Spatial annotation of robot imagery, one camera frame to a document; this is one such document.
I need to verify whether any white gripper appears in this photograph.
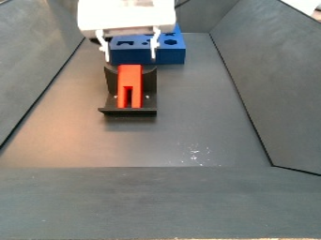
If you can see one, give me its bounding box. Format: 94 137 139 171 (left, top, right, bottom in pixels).
76 0 175 63

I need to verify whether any red slotted square-circle object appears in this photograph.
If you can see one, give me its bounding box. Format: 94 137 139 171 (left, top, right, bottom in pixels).
116 65 143 108

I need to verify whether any blue foam shape board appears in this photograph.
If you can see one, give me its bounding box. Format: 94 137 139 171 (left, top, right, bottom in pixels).
110 25 186 66

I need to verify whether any black curved fixture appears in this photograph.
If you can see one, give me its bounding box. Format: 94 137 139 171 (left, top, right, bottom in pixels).
98 65 157 116

